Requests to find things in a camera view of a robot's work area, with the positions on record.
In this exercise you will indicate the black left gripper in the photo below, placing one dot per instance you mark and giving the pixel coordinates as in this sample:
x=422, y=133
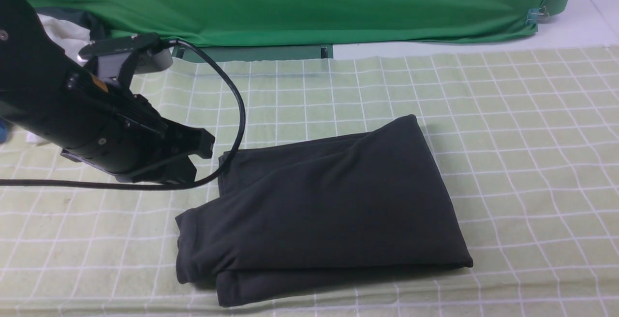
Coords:
x=109, y=128

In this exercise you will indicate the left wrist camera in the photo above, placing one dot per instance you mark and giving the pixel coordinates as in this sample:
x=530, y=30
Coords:
x=117, y=60

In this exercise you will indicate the blue object at edge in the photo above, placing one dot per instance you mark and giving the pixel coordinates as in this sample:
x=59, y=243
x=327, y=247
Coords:
x=4, y=131

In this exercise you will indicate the teal binder clip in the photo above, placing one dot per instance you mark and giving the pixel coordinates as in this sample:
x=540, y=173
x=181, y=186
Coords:
x=537, y=15

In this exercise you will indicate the dark green metal base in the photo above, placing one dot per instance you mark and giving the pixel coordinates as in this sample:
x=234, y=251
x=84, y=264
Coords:
x=269, y=53

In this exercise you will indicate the crumpled white shirt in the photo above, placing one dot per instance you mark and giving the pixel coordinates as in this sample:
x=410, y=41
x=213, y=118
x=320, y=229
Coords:
x=68, y=35

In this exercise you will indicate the dark gray long-sleeved shirt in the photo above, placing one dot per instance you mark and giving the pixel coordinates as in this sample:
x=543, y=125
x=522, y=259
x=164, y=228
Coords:
x=319, y=213

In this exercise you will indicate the green backdrop cloth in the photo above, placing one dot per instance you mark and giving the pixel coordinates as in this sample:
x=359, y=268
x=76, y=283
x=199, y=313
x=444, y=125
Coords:
x=297, y=22

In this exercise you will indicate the dark cloth behind white shirt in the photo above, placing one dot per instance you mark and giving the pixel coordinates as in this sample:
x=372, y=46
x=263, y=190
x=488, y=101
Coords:
x=78, y=17

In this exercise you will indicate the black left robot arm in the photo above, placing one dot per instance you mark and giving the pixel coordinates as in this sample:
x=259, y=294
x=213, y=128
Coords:
x=25, y=46

